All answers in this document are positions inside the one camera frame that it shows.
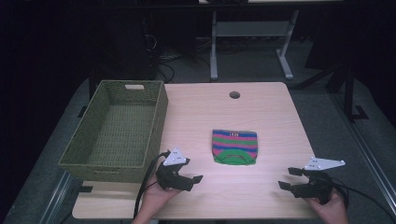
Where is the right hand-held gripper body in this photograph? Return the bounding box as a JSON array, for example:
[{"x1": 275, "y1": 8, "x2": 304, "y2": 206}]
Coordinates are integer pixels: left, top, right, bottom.
[{"x1": 293, "y1": 156, "x2": 347, "y2": 205}]

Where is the striped knitted pet sweater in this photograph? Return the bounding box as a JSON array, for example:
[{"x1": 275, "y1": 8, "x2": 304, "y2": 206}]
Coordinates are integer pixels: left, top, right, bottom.
[{"x1": 211, "y1": 129, "x2": 260, "y2": 166}]

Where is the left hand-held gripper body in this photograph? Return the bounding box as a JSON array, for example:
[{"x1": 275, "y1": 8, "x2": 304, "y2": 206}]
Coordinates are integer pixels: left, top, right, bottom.
[{"x1": 155, "y1": 147, "x2": 194, "y2": 190}]

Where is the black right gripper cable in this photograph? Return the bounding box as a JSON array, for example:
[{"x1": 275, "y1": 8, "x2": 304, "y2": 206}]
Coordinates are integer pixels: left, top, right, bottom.
[{"x1": 332, "y1": 178, "x2": 396, "y2": 224}]

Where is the person's right hand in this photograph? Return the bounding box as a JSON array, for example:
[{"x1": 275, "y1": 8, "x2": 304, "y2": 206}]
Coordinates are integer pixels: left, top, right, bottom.
[{"x1": 305, "y1": 189, "x2": 349, "y2": 224}]

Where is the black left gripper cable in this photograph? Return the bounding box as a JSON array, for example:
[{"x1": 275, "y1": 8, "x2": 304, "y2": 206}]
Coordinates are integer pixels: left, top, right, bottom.
[{"x1": 133, "y1": 150, "x2": 172, "y2": 219}]

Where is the black metal stand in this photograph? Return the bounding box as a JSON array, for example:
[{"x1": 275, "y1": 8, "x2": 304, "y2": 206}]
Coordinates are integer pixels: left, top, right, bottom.
[{"x1": 341, "y1": 55, "x2": 370, "y2": 123}]

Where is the grey metal desk frame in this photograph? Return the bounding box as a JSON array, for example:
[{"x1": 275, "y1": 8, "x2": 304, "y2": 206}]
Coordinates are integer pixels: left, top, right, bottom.
[{"x1": 209, "y1": 8, "x2": 301, "y2": 82}]

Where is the person's left hand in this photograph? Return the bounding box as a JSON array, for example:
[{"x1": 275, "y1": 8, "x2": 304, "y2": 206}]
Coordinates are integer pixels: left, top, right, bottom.
[{"x1": 139, "y1": 175, "x2": 182, "y2": 218}]

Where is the metal floor rail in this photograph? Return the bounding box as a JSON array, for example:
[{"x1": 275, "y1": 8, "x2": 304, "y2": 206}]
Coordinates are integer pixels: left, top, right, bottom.
[
  {"x1": 38, "y1": 170, "x2": 75, "y2": 224},
  {"x1": 331, "y1": 92, "x2": 396, "y2": 217}
]

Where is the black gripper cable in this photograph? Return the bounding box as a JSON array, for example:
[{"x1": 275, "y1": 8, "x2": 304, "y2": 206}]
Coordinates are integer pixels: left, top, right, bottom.
[
  {"x1": 332, "y1": 178, "x2": 396, "y2": 224},
  {"x1": 133, "y1": 150, "x2": 172, "y2": 219}
]

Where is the green woven basket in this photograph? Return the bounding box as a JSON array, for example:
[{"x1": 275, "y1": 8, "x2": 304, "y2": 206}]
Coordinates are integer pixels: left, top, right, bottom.
[{"x1": 58, "y1": 79, "x2": 169, "y2": 184}]

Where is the black floor cable tangle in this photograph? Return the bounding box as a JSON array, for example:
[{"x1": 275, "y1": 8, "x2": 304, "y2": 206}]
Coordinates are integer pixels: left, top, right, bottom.
[{"x1": 154, "y1": 34, "x2": 213, "y2": 84}]

